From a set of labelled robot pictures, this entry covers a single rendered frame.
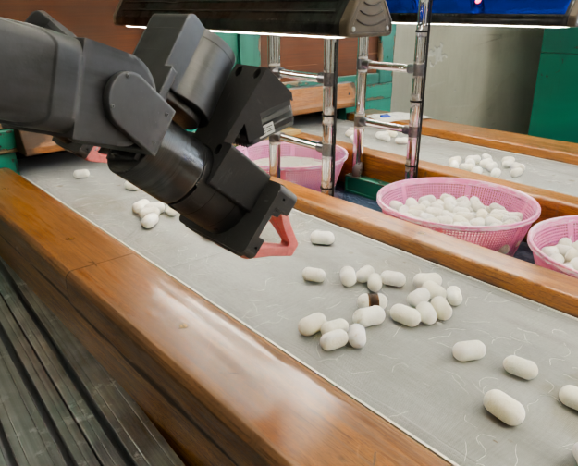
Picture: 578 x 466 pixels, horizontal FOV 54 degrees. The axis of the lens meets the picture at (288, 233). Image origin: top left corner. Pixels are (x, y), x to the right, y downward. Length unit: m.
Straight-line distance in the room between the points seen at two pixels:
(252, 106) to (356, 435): 0.27
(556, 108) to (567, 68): 0.22
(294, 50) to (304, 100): 0.14
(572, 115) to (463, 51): 0.69
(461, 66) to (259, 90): 3.12
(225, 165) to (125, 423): 0.32
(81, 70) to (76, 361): 0.47
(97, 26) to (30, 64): 1.04
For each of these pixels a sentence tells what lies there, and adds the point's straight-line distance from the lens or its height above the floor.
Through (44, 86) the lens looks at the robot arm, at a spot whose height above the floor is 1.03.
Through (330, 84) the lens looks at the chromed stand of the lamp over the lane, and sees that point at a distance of 0.98.
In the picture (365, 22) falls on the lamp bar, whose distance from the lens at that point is 0.71.
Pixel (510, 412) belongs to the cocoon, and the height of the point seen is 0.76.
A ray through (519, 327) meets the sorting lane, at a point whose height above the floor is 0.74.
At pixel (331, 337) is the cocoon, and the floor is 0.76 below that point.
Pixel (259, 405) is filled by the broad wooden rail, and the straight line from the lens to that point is 0.50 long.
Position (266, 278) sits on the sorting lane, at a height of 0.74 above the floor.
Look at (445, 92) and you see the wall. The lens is 3.47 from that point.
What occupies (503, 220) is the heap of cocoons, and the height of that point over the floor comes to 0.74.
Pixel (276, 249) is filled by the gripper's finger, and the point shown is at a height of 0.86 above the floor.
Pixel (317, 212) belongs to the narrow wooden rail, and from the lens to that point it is 0.96.
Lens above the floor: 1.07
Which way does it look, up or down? 22 degrees down
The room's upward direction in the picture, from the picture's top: straight up
